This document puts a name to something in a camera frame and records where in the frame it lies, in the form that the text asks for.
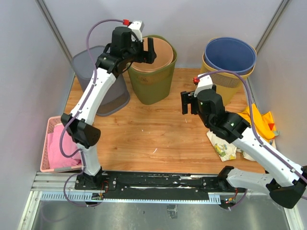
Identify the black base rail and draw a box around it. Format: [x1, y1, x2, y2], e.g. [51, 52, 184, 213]
[75, 171, 245, 194]

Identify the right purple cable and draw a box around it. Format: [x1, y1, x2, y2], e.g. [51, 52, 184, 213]
[198, 69, 307, 201]

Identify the yellow mesh waste bin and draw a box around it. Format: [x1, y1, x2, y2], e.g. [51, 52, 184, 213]
[199, 37, 257, 105]

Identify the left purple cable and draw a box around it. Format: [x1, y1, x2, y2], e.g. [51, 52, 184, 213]
[59, 18, 128, 207]

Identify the pink plastic basket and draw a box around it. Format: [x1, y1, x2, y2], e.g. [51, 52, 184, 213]
[40, 116, 82, 173]

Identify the yellow cloth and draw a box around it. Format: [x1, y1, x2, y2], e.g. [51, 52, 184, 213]
[252, 103, 277, 142]

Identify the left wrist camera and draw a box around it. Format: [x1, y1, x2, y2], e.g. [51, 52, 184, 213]
[128, 20, 144, 40]

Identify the blue plastic bucket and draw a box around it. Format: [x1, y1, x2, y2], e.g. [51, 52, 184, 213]
[204, 37, 257, 75]

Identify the pink towel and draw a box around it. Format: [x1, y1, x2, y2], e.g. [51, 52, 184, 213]
[47, 123, 81, 169]

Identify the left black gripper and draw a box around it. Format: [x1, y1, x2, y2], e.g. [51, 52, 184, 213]
[124, 36, 157, 64]

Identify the grey mesh waste bin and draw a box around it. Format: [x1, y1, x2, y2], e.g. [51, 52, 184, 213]
[71, 45, 131, 117]

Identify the white cartoon print cloth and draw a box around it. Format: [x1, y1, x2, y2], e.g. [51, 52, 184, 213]
[206, 131, 255, 161]

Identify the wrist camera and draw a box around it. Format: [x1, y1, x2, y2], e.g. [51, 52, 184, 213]
[193, 74, 213, 97]
[128, 20, 144, 40]

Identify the white cable duct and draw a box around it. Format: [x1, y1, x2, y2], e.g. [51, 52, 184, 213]
[41, 188, 221, 204]

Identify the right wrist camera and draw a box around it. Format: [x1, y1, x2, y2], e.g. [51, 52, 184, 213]
[193, 74, 213, 97]

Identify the purple cable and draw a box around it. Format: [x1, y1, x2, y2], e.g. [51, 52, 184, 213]
[198, 69, 307, 201]
[59, 18, 128, 207]

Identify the peach plastic bucket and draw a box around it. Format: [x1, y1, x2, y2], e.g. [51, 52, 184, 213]
[131, 37, 174, 73]

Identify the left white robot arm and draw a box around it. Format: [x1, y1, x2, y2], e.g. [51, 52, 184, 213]
[61, 21, 156, 190]

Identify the green mesh waste bin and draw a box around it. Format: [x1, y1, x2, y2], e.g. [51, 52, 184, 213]
[128, 46, 177, 105]

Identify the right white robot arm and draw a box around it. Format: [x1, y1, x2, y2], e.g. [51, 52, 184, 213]
[180, 89, 307, 209]

